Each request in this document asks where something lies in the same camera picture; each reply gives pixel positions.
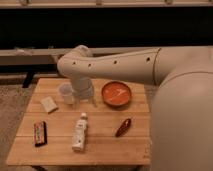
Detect beige sponge block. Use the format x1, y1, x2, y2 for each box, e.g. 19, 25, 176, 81
41, 97, 58, 113

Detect wooden table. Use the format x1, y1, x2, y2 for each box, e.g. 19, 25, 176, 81
5, 77, 152, 171

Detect dark snack bar packet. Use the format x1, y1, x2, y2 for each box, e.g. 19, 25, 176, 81
34, 121, 47, 147

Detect white plastic bottle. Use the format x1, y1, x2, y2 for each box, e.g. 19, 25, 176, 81
72, 112, 87, 151

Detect red brown snack bag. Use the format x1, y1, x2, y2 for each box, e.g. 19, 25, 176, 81
115, 118, 131, 137

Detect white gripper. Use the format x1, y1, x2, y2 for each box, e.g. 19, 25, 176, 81
71, 77, 97, 108

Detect clear plastic cup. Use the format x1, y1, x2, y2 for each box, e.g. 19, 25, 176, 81
58, 83, 75, 105

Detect orange ceramic bowl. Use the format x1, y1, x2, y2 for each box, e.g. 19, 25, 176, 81
101, 81, 132, 107

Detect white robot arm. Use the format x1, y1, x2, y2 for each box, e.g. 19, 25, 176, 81
57, 46, 213, 171

